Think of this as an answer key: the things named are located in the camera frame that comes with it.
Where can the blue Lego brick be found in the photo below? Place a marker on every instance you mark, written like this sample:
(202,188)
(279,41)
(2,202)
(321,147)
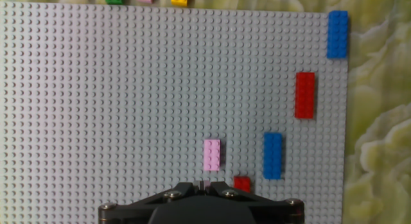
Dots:
(337,34)
(273,156)

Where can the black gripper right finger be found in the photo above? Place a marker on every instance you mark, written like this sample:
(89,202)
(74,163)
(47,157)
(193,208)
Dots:
(279,212)

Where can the red Lego brick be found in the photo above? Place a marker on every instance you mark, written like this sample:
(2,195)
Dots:
(304,95)
(241,184)

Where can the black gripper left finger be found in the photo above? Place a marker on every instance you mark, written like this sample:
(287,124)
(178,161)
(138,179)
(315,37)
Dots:
(128,212)

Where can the grey Lego baseplate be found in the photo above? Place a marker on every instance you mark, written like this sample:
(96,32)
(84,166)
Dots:
(128,89)

